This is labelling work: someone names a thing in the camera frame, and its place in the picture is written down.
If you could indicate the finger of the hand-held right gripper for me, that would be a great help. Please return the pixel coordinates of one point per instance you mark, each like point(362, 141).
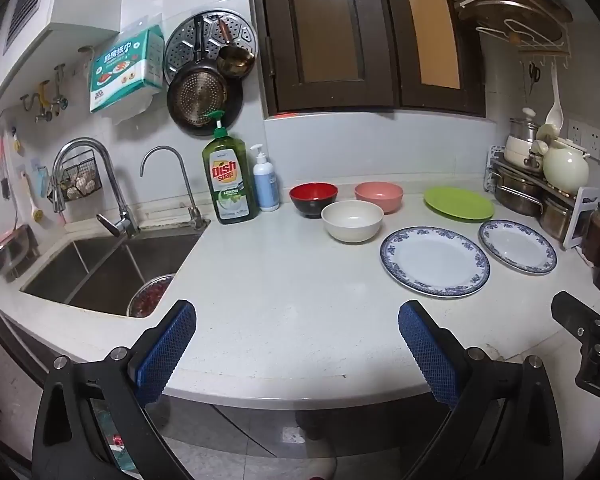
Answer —
point(577, 315)

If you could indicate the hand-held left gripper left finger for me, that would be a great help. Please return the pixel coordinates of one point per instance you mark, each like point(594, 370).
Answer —
point(165, 355)

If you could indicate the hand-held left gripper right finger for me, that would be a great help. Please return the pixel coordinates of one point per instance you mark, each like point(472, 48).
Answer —
point(427, 355)

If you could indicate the small blue-rimmed white plate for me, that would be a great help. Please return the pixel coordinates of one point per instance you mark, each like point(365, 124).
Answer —
point(517, 245)

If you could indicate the large blue-rimmed white plate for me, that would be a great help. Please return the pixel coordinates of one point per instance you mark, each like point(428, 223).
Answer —
point(432, 260)

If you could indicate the white bowl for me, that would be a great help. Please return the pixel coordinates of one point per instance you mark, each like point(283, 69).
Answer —
point(352, 225)

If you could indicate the green plate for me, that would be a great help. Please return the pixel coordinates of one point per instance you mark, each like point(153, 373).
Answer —
point(457, 204)

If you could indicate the red and black bowl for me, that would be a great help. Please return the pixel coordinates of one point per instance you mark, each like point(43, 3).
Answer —
point(313, 195)

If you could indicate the steel colander with red food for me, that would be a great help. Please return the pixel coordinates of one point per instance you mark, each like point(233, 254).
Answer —
point(150, 300)

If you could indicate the brown glass jar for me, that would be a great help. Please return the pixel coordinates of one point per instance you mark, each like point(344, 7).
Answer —
point(597, 235)

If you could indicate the small steel pot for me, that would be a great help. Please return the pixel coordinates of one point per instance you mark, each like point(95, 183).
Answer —
point(555, 215)

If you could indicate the steel sink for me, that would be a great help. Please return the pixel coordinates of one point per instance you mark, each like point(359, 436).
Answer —
point(80, 280)

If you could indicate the thin chrome faucet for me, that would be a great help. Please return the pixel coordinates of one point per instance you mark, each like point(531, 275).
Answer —
point(195, 215)

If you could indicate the cream kettle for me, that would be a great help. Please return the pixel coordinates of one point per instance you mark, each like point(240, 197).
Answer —
point(565, 170)

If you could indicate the large chrome faucet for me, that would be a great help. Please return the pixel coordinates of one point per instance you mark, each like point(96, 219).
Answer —
point(122, 210)

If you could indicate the cream pot with glass lid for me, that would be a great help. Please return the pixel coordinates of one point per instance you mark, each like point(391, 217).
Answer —
point(517, 152)

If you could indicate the white pot rack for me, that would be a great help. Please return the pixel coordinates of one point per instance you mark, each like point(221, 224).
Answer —
point(495, 160)

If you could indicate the green dish soap bottle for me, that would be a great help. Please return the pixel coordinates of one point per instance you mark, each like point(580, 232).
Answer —
point(230, 185)

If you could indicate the steel bowl with pink strainer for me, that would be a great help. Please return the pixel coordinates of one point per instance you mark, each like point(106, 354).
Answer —
point(7, 255)

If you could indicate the white pump bottle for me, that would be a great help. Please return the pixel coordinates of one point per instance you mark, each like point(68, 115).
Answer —
point(266, 185)

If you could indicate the white dish brush yellow head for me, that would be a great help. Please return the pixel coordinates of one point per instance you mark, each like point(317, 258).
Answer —
point(32, 205)

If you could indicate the white spoon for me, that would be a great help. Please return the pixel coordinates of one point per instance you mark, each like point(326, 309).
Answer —
point(554, 112)

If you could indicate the blue hanging utensil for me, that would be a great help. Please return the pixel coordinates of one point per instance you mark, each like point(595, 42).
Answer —
point(42, 182)

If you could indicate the black scissors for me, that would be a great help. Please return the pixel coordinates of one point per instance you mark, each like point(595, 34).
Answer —
point(534, 77)

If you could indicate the small yellow hanging brush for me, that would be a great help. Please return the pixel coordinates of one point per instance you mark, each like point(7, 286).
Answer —
point(16, 142)

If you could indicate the perforated frying pan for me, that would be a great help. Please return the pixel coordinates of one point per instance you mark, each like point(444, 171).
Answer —
point(197, 95)

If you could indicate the kitchen paper towel pack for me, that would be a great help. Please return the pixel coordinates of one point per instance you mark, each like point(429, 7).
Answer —
point(125, 70)

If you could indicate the brass ladle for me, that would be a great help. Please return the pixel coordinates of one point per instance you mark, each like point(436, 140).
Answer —
point(235, 62)

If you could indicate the round steel steamer plate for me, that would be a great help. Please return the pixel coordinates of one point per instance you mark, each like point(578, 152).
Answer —
point(240, 30)

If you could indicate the white wall socket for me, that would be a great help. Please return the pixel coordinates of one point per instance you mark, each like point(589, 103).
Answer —
point(582, 137)

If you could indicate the chrome wall tap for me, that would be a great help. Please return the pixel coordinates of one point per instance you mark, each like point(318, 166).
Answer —
point(59, 95)

